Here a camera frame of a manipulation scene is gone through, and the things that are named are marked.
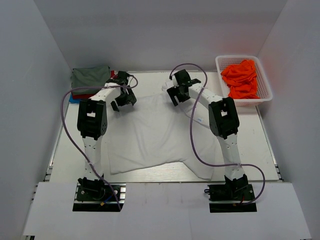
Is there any white t-shirt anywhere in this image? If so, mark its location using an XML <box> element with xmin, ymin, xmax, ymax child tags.
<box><xmin>101</xmin><ymin>92</ymin><xmax>224</xmax><ymax>180</ymax></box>

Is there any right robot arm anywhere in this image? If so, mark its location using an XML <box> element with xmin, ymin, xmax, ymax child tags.
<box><xmin>166</xmin><ymin>69</ymin><xmax>249</xmax><ymax>200</ymax></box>

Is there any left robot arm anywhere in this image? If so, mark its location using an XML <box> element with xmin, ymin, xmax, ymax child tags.
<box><xmin>77</xmin><ymin>71</ymin><xmax>137</xmax><ymax>181</ymax></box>

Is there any folded grey t-shirt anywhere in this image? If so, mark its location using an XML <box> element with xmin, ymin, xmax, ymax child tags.
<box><xmin>70</xmin><ymin>65</ymin><xmax>111</xmax><ymax>89</ymax></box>

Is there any folded red t-shirt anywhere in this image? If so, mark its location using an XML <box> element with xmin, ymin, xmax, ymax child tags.
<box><xmin>71</xmin><ymin>70</ymin><xmax>116</xmax><ymax>99</ymax></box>

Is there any folded blue t-shirt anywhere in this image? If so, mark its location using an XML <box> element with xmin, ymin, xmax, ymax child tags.
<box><xmin>68</xmin><ymin>95</ymin><xmax>80</xmax><ymax>104</ymax></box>

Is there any orange t-shirt in basket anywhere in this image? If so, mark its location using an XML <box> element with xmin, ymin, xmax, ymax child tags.
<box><xmin>220</xmin><ymin>59</ymin><xmax>260</xmax><ymax>99</ymax></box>

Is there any white plastic basket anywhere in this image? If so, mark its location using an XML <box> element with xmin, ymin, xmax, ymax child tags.
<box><xmin>215</xmin><ymin>55</ymin><xmax>273</xmax><ymax>107</ymax></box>

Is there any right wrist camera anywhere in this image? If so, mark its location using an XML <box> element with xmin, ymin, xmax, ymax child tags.
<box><xmin>162</xmin><ymin>69</ymin><xmax>191</xmax><ymax>91</ymax></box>

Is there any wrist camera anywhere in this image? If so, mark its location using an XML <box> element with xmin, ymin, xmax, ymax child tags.
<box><xmin>162</xmin><ymin>69</ymin><xmax>191</xmax><ymax>91</ymax></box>
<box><xmin>117</xmin><ymin>71</ymin><xmax>130</xmax><ymax>85</ymax></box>

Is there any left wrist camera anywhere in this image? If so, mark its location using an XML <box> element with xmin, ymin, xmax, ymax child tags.
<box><xmin>117</xmin><ymin>71</ymin><xmax>130</xmax><ymax>85</ymax></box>

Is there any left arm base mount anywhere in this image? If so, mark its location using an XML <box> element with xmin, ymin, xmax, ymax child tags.
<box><xmin>72</xmin><ymin>177</ymin><xmax>126</xmax><ymax>213</ymax></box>

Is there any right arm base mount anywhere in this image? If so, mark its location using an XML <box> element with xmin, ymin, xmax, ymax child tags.
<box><xmin>204</xmin><ymin>174</ymin><xmax>257</xmax><ymax>213</ymax></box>

